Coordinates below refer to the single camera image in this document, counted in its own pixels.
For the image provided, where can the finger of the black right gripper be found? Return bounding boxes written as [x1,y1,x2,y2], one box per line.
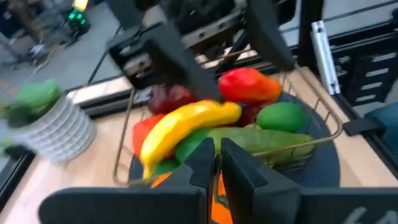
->
[107,21,223,102]
[245,0,296,72]

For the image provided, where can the black frame post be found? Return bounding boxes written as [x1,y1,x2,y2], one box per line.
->
[297,0,324,68]

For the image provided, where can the black wire basket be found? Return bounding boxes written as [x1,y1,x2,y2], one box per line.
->
[112,62,344,187]

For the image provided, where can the red bell pepper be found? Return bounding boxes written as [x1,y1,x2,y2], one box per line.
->
[218,67,282,104]

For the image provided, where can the yellow banana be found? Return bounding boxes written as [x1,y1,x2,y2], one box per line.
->
[139,100,243,181]

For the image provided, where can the white faceted plant pot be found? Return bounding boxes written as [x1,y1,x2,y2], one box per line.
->
[7,95,96,164]

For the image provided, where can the artificial green plant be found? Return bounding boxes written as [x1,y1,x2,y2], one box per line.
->
[0,77,63,128]

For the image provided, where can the small green lime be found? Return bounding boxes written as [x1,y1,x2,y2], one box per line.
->
[256,101,307,133]

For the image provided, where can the black slotted panel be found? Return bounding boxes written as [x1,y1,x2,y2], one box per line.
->
[334,51,398,106]

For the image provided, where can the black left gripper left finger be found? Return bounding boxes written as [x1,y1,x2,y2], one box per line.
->
[39,136,216,224]

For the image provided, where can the silver aluminium bracket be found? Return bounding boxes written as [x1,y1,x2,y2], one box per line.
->
[310,20,341,96]

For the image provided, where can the black device green lights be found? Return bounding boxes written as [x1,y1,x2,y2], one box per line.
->
[67,0,91,35]

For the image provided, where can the blue padded seat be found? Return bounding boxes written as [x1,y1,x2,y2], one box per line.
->
[365,102,398,156]

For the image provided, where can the black corner bracket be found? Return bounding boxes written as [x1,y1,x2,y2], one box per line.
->
[343,116,386,137]

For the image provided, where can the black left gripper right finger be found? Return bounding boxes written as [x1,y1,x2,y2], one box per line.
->
[220,138,398,224]

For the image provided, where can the round dark blue placemat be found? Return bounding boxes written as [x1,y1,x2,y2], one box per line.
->
[127,93,341,189]

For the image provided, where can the green cucumber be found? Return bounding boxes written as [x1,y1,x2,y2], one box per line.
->
[206,126,314,164]

